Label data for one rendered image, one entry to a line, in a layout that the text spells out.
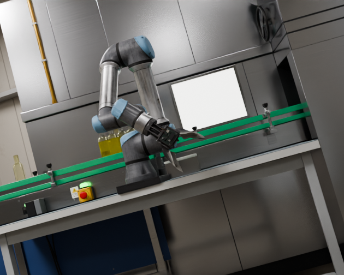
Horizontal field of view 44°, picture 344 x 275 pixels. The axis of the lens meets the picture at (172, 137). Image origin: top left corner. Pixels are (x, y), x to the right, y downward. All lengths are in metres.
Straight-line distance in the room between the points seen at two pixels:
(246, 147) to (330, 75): 0.59
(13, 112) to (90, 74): 3.66
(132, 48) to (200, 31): 0.91
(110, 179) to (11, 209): 0.57
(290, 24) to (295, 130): 0.58
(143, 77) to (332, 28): 1.10
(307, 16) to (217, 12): 0.62
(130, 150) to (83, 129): 0.83
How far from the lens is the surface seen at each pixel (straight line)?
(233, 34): 2.80
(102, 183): 2.40
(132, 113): 1.59
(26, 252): 2.58
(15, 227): 2.18
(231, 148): 2.46
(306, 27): 2.49
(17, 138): 6.32
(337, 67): 2.47
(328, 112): 2.41
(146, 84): 1.95
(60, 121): 2.80
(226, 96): 2.68
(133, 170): 1.95
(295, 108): 2.56
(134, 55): 1.95
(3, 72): 6.53
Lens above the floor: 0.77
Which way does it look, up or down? 5 degrees up
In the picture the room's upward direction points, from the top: 16 degrees counter-clockwise
